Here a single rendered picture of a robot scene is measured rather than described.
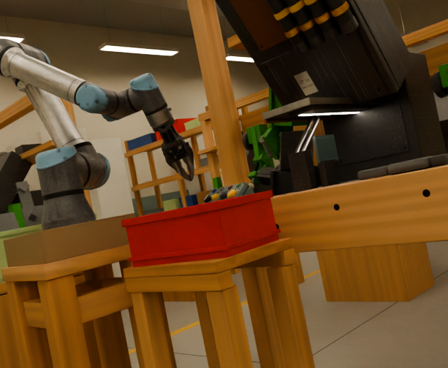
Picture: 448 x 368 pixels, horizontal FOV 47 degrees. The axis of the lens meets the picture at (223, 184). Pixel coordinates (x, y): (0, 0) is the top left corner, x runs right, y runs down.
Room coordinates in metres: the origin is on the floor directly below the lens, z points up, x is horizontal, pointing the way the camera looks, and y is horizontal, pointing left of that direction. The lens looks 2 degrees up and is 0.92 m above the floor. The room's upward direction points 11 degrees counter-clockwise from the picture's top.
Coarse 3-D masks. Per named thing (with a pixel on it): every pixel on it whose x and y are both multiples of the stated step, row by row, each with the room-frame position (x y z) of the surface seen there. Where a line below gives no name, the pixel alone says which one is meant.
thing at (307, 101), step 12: (276, 108) 1.36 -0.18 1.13; (288, 108) 1.34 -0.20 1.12; (300, 108) 1.32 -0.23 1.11; (312, 108) 1.31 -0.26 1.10; (324, 108) 1.34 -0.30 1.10; (336, 108) 1.39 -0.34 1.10; (348, 108) 1.43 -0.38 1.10; (360, 108) 1.49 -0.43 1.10; (264, 120) 1.40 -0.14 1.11; (276, 120) 1.42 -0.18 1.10; (288, 120) 1.46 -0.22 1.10; (300, 120) 1.51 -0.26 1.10
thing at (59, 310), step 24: (120, 264) 1.48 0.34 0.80; (24, 288) 1.47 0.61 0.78; (48, 288) 1.27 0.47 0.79; (72, 288) 1.31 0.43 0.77; (96, 288) 1.61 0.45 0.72; (120, 288) 1.41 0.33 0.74; (24, 312) 1.46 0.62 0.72; (48, 312) 1.29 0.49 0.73; (72, 312) 1.30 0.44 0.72; (96, 312) 1.36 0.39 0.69; (120, 312) 1.65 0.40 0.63; (24, 336) 1.45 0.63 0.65; (48, 336) 1.31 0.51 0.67; (72, 336) 1.29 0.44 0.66; (96, 336) 1.65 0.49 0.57; (120, 336) 1.64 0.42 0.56; (24, 360) 1.47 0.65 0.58; (48, 360) 1.49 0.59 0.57; (72, 360) 1.29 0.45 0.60; (120, 360) 1.63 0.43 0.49
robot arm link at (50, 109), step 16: (32, 48) 1.65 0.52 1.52; (16, 80) 1.62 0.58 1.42; (32, 96) 1.62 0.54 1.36; (48, 96) 1.62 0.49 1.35; (48, 112) 1.60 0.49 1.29; (64, 112) 1.62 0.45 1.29; (48, 128) 1.61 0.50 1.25; (64, 128) 1.60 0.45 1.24; (64, 144) 1.59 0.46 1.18; (80, 144) 1.58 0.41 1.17; (96, 160) 1.59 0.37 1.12; (96, 176) 1.58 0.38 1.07
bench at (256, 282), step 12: (252, 276) 2.27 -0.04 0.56; (264, 276) 2.28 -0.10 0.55; (252, 288) 2.28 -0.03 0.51; (264, 288) 2.27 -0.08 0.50; (252, 300) 2.29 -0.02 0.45; (264, 300) 2.26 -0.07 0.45; (252, 312) 2.30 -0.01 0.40; (264, 312) 2.25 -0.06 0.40; (252, 324) 2.31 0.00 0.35; (264, 324) 2.26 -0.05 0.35; (276, 324) 2.30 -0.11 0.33; (168, 336) 1.88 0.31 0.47; (264, 336) 2.27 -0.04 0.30; (276, 336) 2.29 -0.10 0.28; (264, 348) 2.28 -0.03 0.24; (276, 348) 2.27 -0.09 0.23; (264, 360) 2.29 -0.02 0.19; (276, 360) 2.26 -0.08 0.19
